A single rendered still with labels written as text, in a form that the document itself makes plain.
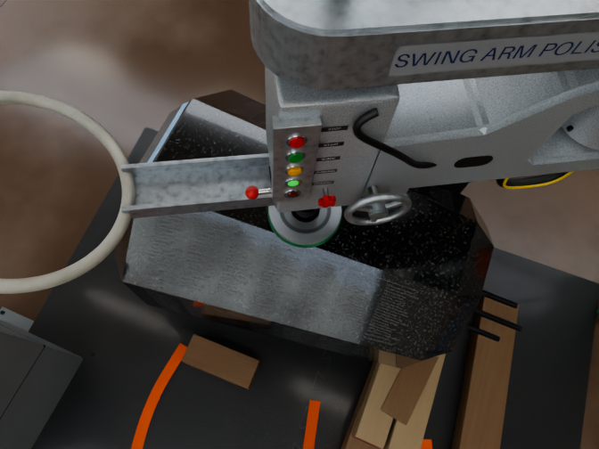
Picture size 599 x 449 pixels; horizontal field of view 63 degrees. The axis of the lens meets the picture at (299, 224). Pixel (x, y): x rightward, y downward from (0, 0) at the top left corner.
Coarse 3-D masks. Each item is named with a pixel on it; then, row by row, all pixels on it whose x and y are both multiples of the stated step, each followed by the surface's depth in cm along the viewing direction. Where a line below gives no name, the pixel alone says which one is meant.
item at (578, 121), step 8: (584, 112) 104; (592, 112) 102; (568, 120) 109; (576, 120) 107; (584, 120) 105; (592, 120) 104; (568, 128) 109; (576, 128) 108; (584, 128) 106; (592, 128) 105; (576, 136) 109; (584, 136) 108; (592, 136) 107; (584, 144) 109; (592, 144) 108
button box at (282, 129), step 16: (272, 128) 78; (288, 128) 77; (304, 128) 78; (320, 128) 79; (272, 144) 83; (304, 144) 83; (272, 160) 88; (304, 160) 88; (272, 176) 94; (288, 176) 93; (304, 176) 94; (272, 192) 100; (304, 192) 101
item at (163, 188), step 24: (144, 168) 117; (168, 168) 119; (192, 168) 120; (216, 168) 122; (240, 168) 123; (264, 168) 124; (144, 192) 119; (168, 192) 119; (192, 192) 120; (216, 192) 120; (240, 192) 121; (384, 192) 123; (144, 216) 117
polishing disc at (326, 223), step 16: (272, 208) 141; (320, 208) 142; (336, 208) 142; (272, 224) 140; (288, 224) 139; (304, 224) 139; (320, 224) 140; (336, 224) 140; (288, 240) 138; (304, 240) 138; (320, 240) 138
